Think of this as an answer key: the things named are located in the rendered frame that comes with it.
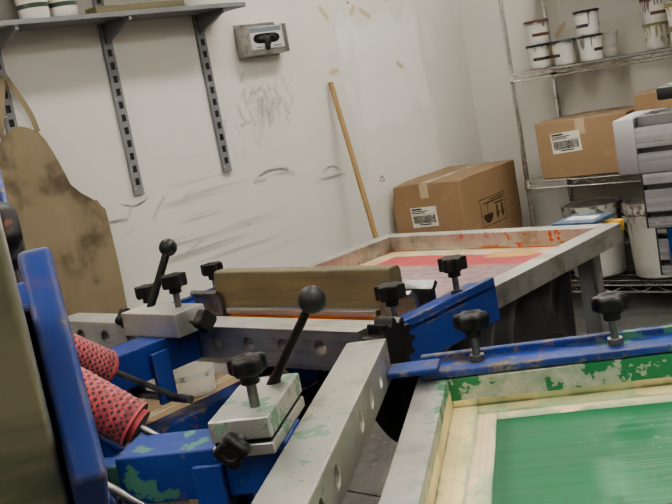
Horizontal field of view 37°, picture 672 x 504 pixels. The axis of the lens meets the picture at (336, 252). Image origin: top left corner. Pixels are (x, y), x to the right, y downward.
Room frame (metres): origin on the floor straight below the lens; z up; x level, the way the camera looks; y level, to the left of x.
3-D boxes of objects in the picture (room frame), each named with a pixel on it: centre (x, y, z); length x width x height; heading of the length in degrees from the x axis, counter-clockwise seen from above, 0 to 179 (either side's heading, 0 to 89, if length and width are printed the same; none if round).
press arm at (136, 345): (1.39, 0.30, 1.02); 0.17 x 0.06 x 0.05; 138
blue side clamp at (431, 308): (1.44, -0.12, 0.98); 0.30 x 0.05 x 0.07; 138
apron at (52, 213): (3.53, 1.00, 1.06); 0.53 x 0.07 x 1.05; 138
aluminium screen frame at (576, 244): (1.81, -0.07, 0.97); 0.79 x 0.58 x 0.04; 138
